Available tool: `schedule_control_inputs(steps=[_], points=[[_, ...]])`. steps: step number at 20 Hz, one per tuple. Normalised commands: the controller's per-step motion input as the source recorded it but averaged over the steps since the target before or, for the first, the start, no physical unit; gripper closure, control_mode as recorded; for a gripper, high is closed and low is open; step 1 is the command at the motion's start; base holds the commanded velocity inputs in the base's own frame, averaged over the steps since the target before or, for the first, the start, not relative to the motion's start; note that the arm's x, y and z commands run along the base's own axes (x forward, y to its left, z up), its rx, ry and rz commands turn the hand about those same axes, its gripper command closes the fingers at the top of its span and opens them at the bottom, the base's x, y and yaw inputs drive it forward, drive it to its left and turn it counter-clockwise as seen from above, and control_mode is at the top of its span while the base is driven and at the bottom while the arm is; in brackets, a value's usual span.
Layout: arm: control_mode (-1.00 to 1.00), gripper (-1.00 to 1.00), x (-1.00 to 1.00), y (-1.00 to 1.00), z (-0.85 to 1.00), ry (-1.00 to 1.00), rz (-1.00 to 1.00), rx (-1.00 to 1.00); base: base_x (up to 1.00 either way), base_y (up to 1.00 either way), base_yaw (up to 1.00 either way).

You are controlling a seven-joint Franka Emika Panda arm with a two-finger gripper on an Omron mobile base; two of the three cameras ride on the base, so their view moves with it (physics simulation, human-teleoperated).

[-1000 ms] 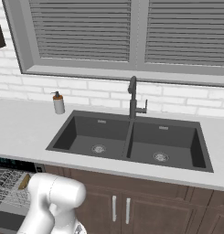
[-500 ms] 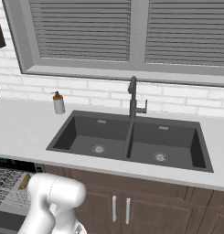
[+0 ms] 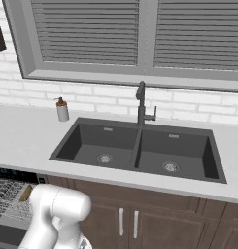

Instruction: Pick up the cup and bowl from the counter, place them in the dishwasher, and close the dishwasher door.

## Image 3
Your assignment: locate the brown cupboard door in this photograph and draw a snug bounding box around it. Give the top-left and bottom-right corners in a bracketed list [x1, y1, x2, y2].
[209, 218, 238, 249]
[128, 203, 220, 249]
[76, 194, 129, 249]

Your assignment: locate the open dishwasher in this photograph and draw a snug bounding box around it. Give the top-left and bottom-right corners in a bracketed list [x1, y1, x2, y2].
[0, 166, 49, 249]

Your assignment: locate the dark grey tap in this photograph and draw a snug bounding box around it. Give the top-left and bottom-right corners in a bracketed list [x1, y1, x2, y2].
[135, 80, 157, 128]

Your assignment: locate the dark grey double sink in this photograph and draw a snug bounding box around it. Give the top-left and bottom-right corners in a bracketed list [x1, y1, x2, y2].
[48, 117, 228, 185]

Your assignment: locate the white soap dispenser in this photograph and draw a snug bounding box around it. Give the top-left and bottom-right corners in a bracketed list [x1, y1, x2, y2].
[55, 96, 70, 123]

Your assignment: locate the grey window with blinds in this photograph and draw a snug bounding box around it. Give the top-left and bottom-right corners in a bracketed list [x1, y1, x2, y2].
[1, 0, 238, 94]

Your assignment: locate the white cupboard handle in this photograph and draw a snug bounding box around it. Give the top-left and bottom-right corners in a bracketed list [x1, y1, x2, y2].
[133, 210, 140, 240]
[119, 207, 125, 237]

